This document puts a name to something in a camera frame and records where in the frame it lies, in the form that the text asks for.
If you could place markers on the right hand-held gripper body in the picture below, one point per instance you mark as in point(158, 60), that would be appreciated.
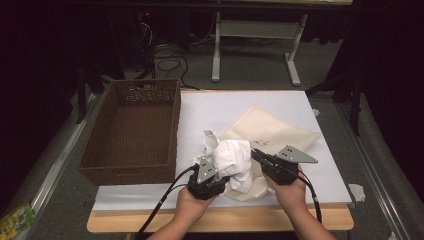
point(283, 166)

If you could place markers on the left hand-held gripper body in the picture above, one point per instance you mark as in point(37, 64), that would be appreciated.
point(205, 181)

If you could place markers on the cream mesh laundry bag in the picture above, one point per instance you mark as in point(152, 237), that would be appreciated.
point(273, 130)

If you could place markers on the white garment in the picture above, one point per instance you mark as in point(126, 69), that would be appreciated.
point(233, 160)

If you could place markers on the brown woven basket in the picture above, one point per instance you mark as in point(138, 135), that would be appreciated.
point(133, 133)

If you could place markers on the person's left hand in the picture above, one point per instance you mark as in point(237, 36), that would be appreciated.
point(193, 206)

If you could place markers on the person's right hand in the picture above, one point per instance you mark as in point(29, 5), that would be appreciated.
point(290, 196)

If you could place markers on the wooden table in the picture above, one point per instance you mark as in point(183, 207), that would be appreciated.
point(233, 221)

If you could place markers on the crumpled white paper scrap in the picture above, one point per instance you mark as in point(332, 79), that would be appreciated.
point(357, 192)
point(392, 236)
point(316, 112)

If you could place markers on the white board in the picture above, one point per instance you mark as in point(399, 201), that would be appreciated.
point(213, 110)

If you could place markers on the black stand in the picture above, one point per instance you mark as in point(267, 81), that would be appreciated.
point(83, 93)
point(355, 100)

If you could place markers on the green printed packet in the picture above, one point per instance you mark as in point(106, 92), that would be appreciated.
point(16, 221)

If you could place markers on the metal floor rail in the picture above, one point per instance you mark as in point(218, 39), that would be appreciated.
point(376, 173)
point(50, 170)

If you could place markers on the white desk frame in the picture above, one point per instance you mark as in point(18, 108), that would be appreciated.
point(256, 28)

